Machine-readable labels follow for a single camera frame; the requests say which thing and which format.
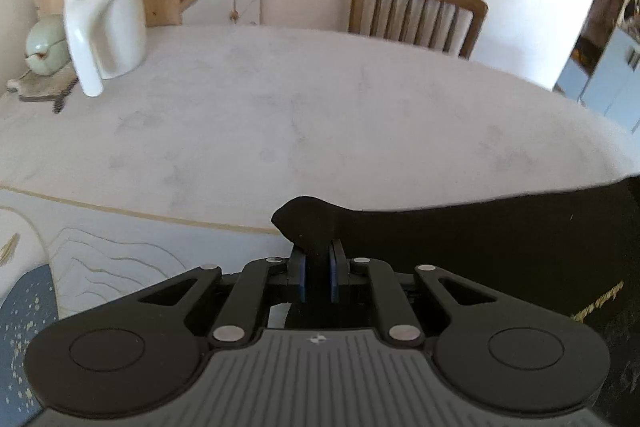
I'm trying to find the wooden trivet board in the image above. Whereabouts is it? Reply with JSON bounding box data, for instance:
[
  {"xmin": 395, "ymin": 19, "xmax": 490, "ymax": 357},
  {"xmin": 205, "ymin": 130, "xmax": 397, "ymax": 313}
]
[{"xmin": 6, "ymin": 66, "xmax": 81, "ymax": 114}]

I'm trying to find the printed mountain tablecloth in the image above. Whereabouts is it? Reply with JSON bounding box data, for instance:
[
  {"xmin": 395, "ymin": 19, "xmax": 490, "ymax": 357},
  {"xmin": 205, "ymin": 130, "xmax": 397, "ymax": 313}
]
[{"xmin": 0, "ymin": 187, "xmax": 281, "ymax": 427}]

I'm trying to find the black garment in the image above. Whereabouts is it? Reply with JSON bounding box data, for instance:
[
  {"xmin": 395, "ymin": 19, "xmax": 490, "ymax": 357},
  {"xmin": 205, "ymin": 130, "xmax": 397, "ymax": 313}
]
[{"xmin": 270, "ymin": 174, "xmax": 640, "ymax": 427}]

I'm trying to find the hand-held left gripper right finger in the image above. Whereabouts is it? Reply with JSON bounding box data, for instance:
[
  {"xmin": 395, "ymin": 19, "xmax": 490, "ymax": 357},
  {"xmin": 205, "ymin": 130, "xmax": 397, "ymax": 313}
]
[{"xmin": 327, "ymin": 239, "xmax": 501, "ymax": 350}]

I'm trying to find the pale blue tall cabinet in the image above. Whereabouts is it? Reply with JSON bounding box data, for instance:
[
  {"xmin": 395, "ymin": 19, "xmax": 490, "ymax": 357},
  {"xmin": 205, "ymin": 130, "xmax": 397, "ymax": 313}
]
[{"xmin": 554, "ymin": 27, "xmax": 640, "ymax": 132}]

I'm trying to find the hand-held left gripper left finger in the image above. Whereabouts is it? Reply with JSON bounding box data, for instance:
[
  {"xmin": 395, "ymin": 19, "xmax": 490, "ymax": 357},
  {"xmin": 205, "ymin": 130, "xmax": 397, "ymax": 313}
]
[{"xmin": 137, "ymin": 246, "xmax": 308, "ymax": 350}]

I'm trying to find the light wooden stand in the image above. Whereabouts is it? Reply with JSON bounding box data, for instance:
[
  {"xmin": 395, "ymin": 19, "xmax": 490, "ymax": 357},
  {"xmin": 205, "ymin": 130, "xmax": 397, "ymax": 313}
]
[{"xmin": 34, "ymin": 0, "xmax": 181, "ymax": 28}]

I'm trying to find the green ceramic pot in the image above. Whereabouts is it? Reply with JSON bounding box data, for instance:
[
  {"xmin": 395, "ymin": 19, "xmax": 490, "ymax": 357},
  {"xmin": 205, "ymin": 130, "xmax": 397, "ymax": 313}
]
[{"xmin": 25, "ymin": 16, "xmax": 73, "ymax": 75}]

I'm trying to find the white electric kettle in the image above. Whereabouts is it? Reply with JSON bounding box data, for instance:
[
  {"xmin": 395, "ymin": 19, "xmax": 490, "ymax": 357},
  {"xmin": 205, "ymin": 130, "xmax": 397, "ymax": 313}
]
[{"xmin": 62, "ymin": 0, "xmax": 148, "ymax": 98}]

